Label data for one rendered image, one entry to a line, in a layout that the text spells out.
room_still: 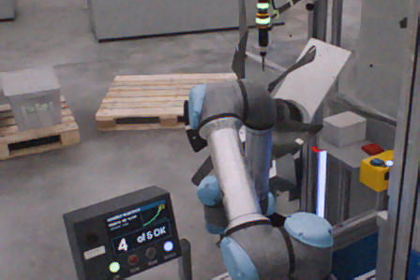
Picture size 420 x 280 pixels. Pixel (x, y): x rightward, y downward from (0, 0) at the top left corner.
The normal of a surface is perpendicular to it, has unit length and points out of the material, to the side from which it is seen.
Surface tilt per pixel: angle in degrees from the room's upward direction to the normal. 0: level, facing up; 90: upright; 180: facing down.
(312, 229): 8
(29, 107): 95
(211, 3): 90
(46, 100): 95
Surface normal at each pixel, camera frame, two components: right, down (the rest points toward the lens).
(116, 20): 0.35, 0.40
